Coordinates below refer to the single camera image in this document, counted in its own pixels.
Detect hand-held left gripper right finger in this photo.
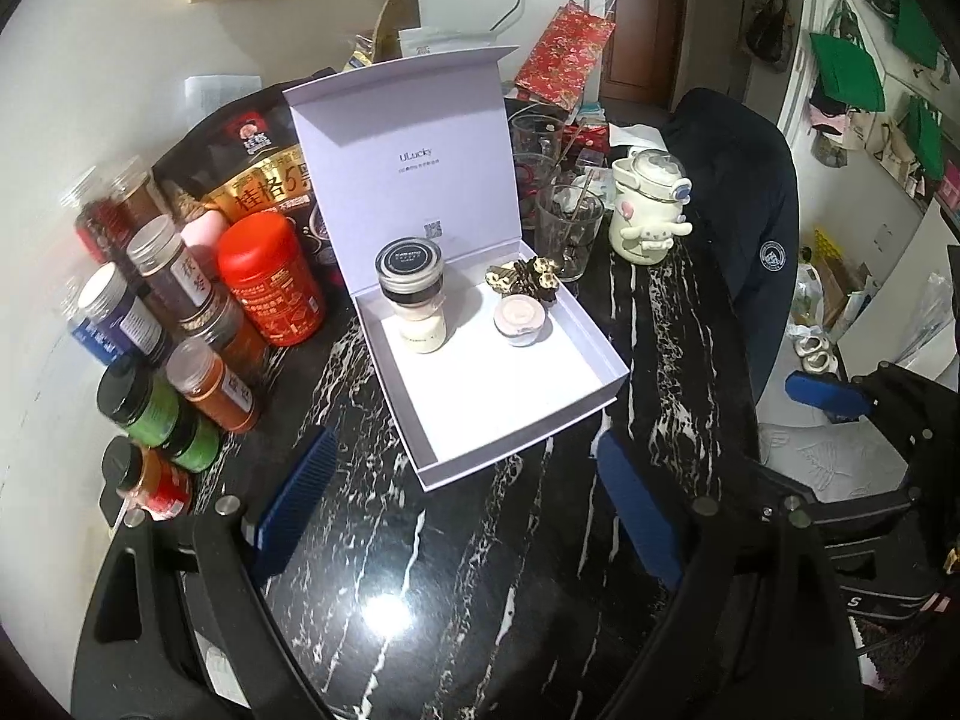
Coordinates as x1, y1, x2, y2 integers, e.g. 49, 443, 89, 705
596, 431, 863, 720

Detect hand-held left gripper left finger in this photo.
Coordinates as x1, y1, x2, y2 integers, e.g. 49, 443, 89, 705
71, 424, 340, 720

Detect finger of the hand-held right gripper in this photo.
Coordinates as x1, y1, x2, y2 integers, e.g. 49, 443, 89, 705
785, 364, 950, 466
754, 463, 925, 535

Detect white hinged gift box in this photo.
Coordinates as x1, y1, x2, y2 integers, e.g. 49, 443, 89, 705
283, 45, 631, 494

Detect pink round compact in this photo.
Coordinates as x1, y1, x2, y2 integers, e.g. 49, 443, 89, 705
495, 295, 552, 331

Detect brown hair claw pink flowers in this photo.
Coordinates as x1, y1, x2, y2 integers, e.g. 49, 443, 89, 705
521, 255, 563, 306

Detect black lid glass jar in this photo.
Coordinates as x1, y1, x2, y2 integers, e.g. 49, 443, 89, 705
375, 238, 443, 316

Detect clear hair claw cream flowers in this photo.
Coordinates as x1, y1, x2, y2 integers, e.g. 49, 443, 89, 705
486, 261, 530, 293

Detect white embossed floor mat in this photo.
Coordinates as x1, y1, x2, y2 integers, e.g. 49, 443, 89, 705
757, 420, 917, 503

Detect small green jar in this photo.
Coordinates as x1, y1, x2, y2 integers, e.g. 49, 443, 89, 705
160, 412, 222, 473

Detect red jar black lid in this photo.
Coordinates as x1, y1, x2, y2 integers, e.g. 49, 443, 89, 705
101, 437, 194, 522

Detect orange powder jar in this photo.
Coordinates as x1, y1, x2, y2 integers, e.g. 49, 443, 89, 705
166, 337, 261, 434

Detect green jar black lid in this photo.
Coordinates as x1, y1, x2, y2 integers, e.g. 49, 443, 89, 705
97, 365, 181, 443

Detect brown powder jar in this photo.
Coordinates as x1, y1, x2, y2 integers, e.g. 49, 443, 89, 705
184, 296, 269, 370

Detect dark navy jacket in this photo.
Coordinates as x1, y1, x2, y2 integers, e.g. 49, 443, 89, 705
660, 88, 800, 406

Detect red round tin can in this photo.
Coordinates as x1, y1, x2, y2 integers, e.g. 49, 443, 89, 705
217, 211, 325, 347

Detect blue label jar silver lid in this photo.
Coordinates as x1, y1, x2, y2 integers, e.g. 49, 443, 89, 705
75, 264, 170, 370

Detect white cartoon dog mug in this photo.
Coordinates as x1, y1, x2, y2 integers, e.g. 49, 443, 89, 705
607, 148, 695, 267

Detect dark powder jar silver lid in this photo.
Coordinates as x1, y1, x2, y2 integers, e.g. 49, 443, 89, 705
126, 215, 218, 331

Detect green tote bag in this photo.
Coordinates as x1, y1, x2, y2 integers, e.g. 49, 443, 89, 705
892, 0, 946, 68
904, 94, 946, 181
810, 0, 886, 110

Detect clear drinking glass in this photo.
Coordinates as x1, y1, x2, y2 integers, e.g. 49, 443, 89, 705
536, 184, 605, 284
514, 114, 567, 166

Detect pink capped bottle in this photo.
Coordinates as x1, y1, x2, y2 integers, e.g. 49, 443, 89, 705
180, 210, 230, 263

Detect dark red spice jar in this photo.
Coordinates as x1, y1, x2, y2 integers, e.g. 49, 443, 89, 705
73, 191, 143, 265

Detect clear glass red print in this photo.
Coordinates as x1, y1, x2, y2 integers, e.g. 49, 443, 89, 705
514, 154, 562, 230

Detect brown labelled spice jar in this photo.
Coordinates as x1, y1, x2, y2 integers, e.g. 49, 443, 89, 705
105, 165, 166, 230

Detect black oat snack bag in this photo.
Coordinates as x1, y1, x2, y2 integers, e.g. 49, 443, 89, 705
154, 101, 353, 293

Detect black hanging handbag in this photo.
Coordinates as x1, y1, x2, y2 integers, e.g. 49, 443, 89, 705
746, 0, 796, 72

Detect brown wooden door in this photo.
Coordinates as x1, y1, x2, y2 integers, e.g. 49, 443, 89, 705
596, 0, 691, 102

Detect red patterned paper bag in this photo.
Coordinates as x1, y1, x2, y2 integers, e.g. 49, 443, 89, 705
514, 1, 617, 110

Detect wooden handled spoon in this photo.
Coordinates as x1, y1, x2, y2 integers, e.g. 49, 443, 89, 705
559, 169, 599, 235

